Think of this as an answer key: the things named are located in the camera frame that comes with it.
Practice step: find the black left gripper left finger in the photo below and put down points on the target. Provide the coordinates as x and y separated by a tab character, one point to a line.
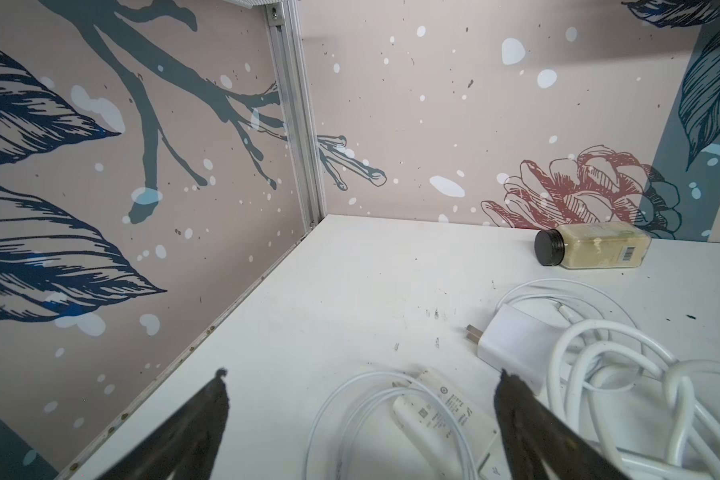
184	446

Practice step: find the white charger plug adapter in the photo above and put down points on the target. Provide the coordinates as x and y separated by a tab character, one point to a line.
521	336

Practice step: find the white labelled adapter with cable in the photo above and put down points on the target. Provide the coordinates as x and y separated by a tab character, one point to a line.
391	425

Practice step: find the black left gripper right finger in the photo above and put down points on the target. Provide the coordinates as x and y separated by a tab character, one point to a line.
537	444

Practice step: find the aluminium frame post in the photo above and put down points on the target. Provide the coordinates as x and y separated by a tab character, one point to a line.
293	85

